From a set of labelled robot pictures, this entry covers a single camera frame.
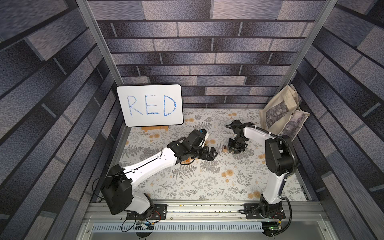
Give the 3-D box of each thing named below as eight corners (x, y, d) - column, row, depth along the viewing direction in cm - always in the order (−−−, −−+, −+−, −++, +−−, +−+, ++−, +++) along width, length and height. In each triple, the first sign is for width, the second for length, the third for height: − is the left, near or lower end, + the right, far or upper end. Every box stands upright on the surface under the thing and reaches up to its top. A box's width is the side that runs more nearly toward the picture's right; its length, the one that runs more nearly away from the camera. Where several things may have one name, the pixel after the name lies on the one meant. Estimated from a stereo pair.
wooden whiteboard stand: (143, 131, 108) (141, 127, 104) (144, 129, 109) (142, 125, 105) (168, 131, 108) (167, 127, 104) (168, 129, 109) (167, 125, 105)
